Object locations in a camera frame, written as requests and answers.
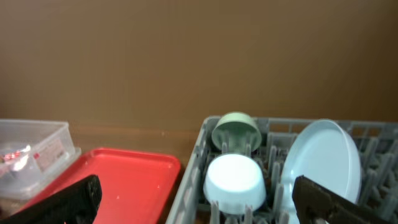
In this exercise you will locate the light blue plate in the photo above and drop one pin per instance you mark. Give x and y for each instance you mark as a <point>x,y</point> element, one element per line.
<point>326,154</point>

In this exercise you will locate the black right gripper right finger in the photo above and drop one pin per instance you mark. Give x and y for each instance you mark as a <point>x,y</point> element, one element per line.
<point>314,202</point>

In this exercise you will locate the white napkin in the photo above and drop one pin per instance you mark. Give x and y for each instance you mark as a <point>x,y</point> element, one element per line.
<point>16,164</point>

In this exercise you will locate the clear plastic bin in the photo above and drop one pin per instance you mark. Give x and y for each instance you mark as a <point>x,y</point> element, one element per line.
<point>52,152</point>

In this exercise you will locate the red serving tray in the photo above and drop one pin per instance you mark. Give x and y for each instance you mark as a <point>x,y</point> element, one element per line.
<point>135,185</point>

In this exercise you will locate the grey dishwasher rack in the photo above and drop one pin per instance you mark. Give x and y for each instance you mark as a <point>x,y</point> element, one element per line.
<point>377,147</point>

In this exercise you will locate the red snack wrapper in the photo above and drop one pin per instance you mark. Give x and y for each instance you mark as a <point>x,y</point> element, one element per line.
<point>10,156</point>

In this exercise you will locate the mint green bowl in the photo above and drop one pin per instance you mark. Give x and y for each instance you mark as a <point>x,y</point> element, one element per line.
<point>238,131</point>

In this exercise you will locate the small light blue bowl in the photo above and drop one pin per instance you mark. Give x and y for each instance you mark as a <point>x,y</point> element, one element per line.
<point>235,182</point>

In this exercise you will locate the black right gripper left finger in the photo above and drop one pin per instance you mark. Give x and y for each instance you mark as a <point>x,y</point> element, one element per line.
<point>79,203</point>

